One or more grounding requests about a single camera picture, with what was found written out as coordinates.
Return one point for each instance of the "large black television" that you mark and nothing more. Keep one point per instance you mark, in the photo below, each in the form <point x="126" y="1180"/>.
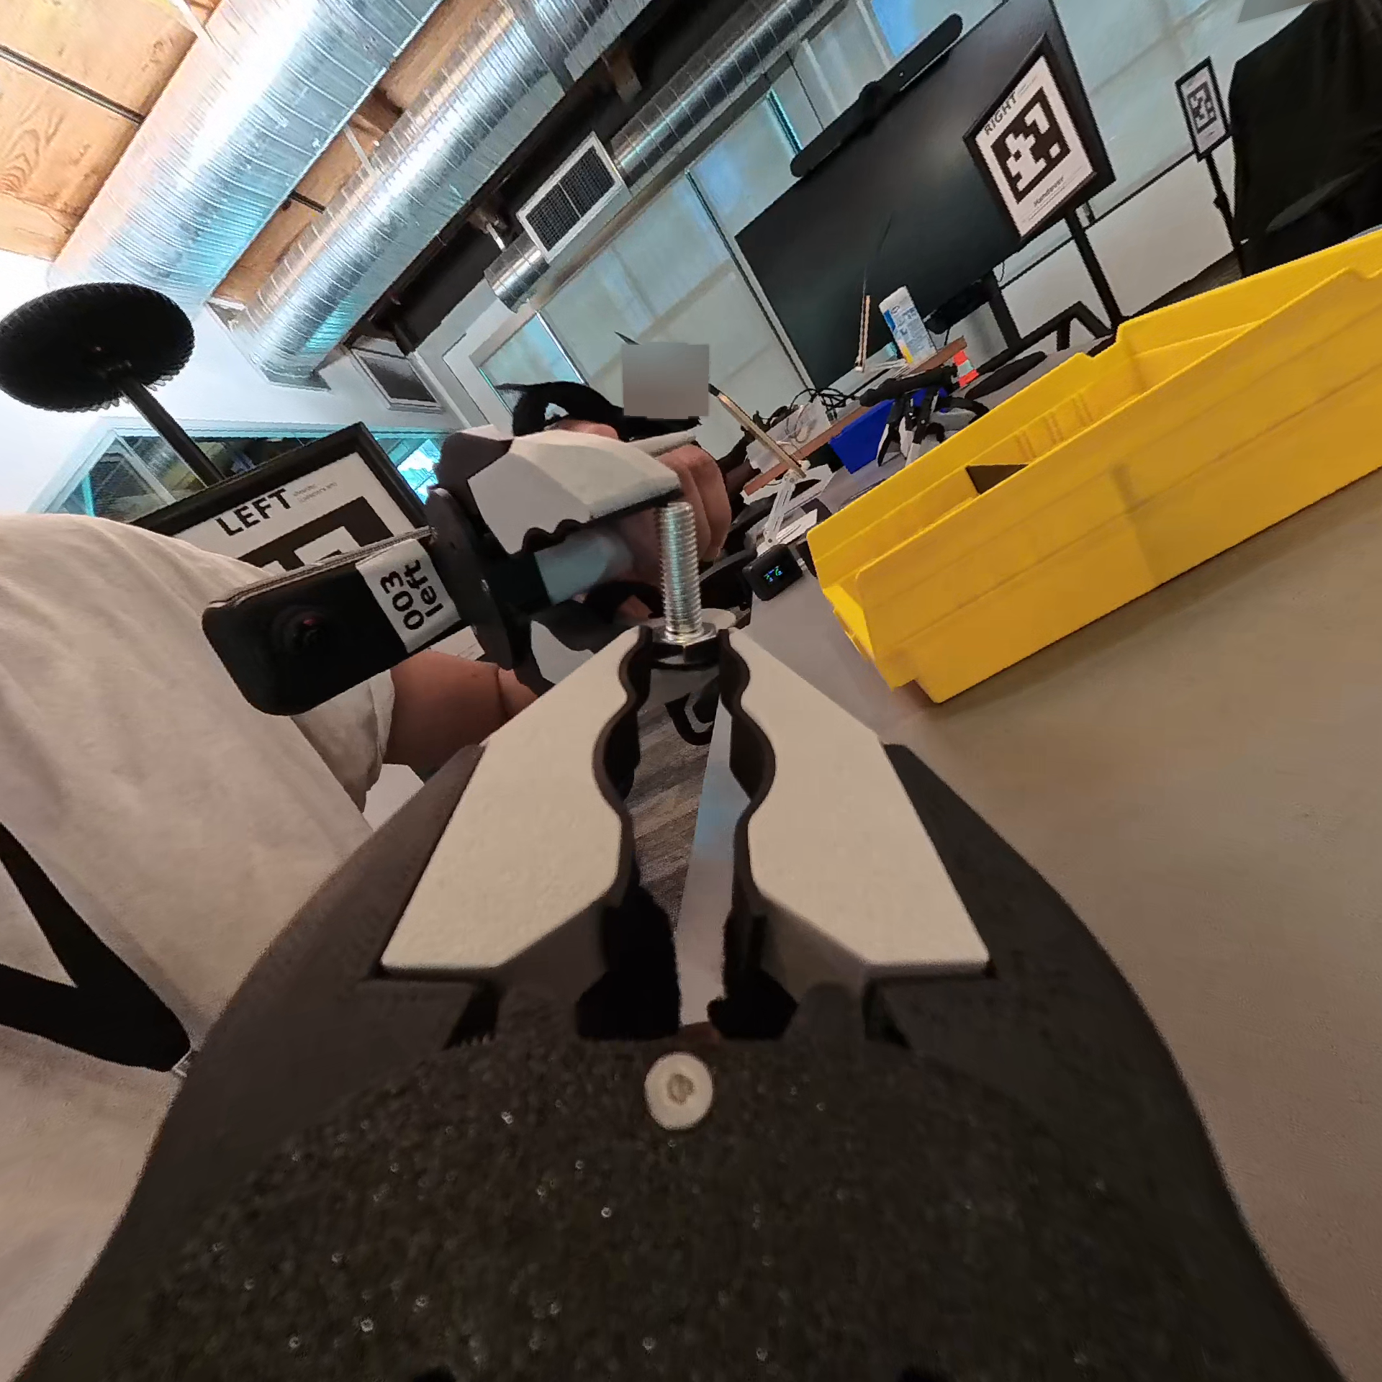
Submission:
<point x="885" y="248"/>

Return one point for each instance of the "wall vent grille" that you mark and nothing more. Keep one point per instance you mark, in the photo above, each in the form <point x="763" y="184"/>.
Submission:
<point x="393" y="377"/>

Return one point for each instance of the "yellow plastic bin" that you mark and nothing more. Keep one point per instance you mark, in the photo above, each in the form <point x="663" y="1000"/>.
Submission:
<point x="1079" y="561"/>

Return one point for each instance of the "wooden rod on white base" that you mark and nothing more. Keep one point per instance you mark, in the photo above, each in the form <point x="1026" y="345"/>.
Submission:
<point x="755" y="431"/>

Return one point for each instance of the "black bin divider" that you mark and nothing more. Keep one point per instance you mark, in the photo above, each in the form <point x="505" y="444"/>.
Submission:
<point x="990" y="477"/>

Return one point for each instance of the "dark cloth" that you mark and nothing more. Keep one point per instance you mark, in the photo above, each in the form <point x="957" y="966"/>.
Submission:
<point x="1306" y="130"/>

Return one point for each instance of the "framed tag sign on stand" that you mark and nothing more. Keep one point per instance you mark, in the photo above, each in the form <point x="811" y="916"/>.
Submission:
<point x="1036" y="140"/>

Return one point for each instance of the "person's left hand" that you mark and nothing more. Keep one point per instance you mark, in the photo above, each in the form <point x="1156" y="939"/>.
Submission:
<point x="720" y="507"/>

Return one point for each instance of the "black floor lamp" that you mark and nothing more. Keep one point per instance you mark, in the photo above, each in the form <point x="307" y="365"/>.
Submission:
<point x="92" y="345"/>

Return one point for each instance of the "person's left forearm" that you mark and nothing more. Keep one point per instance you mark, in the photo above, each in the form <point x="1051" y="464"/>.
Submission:
<point x="452" y="712"/>

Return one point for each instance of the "grey desk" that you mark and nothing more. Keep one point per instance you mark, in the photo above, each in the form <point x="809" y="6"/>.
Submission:
<point x="1188" y="864"/>

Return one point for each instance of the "person's white shirt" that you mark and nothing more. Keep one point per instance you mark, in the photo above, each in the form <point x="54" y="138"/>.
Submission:
<point x="161" y="701"/>

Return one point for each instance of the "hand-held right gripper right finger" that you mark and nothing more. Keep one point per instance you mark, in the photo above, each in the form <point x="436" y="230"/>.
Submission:
<point x="852" y="852"/>

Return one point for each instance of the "black and white gripper tool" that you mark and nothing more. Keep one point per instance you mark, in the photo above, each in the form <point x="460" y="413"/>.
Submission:
<point x="918" y="426"/>

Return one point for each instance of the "steel hex bolt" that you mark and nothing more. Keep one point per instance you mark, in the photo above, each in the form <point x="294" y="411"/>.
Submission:
<point x="678" y="561"/>

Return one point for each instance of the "small black digital clock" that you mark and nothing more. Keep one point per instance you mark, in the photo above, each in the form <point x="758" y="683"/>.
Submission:
<point x="771" y="572"/>

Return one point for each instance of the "white wipes canister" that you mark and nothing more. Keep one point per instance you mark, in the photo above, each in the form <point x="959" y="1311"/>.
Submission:
<point x="905" y="324"/>

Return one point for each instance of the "black video bar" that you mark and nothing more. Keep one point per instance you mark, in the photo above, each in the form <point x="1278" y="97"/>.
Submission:
<point x="873" y="97"/>

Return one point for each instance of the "white vent grille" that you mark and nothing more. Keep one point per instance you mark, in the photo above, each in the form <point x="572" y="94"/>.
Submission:
<point x="572" y="194"/>

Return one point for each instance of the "silver air duct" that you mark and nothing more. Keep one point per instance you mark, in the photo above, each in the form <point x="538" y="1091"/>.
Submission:
<point x="248" y="118"/>
<point x="431" y="183"/>
<point x="691" y="130"/>

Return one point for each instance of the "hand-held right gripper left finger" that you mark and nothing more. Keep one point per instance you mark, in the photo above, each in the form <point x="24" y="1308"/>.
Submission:
<point x="506" y="842"/>

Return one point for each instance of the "blue plastic bin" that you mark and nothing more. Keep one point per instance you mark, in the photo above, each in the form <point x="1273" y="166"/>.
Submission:
<point x="859" y="438"/>

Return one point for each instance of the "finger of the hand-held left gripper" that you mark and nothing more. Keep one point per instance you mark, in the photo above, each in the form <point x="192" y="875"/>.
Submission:
<point x="582" y="480"/>
<point x="572" y="658"/>

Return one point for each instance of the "framed left tag sign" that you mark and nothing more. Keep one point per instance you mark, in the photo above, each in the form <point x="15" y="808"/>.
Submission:
<point x="302" y="507"/>

